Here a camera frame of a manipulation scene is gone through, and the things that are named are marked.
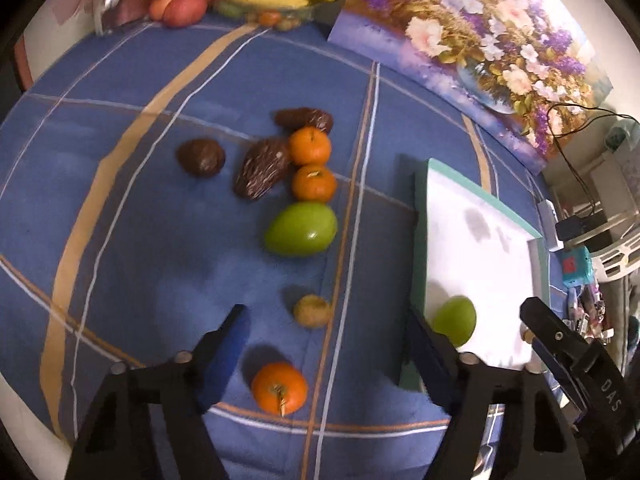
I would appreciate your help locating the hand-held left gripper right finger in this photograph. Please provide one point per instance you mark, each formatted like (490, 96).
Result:
(431, 360)

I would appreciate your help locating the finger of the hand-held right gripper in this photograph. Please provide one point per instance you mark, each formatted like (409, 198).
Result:
(550, 327)
(557, 375)

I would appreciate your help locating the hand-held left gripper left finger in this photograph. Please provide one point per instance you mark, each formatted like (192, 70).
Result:
(225, 355)

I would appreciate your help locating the small green apple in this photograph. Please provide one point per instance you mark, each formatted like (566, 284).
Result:
(454, 321)

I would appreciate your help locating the orange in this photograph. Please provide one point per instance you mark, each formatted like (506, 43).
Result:
(310, 146)
(314, 183)
(279, 388)

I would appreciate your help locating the white tray with teal rim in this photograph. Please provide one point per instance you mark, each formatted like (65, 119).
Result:
(475, 270)

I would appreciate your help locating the small yellow-brown fruit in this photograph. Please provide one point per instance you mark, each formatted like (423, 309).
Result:
(312, 311)

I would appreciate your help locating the large green mango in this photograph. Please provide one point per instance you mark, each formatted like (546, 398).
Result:
(300, 230)

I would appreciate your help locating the long brown fruit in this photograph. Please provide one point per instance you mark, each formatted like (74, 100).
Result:
(262, 167)
(304, 119)

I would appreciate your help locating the pile of small clutter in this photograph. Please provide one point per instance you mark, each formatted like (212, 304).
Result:
(587, 312)

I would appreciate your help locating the teal box with red label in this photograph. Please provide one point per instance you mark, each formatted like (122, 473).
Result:
(576, 265)

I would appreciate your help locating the black power adapter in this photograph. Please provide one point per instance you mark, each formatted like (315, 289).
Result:
(575, 227)

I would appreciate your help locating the white power strip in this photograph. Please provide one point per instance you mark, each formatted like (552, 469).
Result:
(548, 222)

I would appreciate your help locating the blue checked blanket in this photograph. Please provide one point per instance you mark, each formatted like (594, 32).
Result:
(150, 240)

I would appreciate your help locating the round brown fruit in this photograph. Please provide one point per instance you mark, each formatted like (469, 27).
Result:
(201, 157)

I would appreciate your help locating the floral painting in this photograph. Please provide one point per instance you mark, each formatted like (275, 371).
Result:
(475, 35)

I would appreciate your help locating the small orange fruit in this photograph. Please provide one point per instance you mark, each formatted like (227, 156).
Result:
(270, 18)

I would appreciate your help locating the small green fruit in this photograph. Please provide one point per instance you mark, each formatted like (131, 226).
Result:
(227, 8)

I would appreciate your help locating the glass fruit bowl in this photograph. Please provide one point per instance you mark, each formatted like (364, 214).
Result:
(295, 11)

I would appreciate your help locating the pale red apple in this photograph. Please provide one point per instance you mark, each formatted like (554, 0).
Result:
(160, 6)

